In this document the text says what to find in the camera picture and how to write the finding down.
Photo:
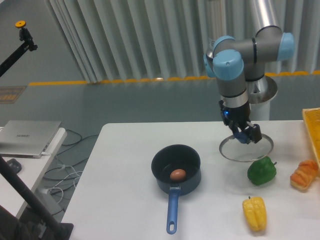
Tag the dark blue saucepan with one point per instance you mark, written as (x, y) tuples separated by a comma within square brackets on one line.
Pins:
[(164, 162)]

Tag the black tripod pole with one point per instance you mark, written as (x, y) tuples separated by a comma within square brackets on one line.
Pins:
[(60, 231)]

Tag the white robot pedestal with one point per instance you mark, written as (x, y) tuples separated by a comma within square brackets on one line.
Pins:
[(260, 94)]

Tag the white side desk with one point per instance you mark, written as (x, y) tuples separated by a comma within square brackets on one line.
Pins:
[(33, 170)]

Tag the black camera arm orange knob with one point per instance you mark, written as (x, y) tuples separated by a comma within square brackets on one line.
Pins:
[(27, 45)]

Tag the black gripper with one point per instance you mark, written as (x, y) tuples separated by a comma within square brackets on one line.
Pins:
[(237, 119)]

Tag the orange croissant bread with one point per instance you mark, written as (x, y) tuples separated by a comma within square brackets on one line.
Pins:
[(304, 175)]

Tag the yellow woven basket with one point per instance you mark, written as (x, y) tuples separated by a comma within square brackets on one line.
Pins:
[(311, 119)]

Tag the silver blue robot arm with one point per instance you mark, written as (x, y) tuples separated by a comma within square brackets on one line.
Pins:
[(239, 68)]

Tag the brown egg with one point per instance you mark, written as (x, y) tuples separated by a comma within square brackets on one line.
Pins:
[(178, 175)]

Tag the green bell pepper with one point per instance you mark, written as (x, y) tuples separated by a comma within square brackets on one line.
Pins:
[(262, 171)]

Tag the dark grey desk object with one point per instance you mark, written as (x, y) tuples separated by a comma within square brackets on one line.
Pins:
[(14, 165)]

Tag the yellow bell pepper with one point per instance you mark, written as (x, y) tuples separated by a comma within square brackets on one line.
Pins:
[(255, 213)]

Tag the silver Huawei laptop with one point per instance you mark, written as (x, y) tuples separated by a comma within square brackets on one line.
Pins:
[(27, 138)]

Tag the glass pot lid blue knob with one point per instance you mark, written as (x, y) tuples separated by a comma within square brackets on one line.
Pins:
[(231, 149)]

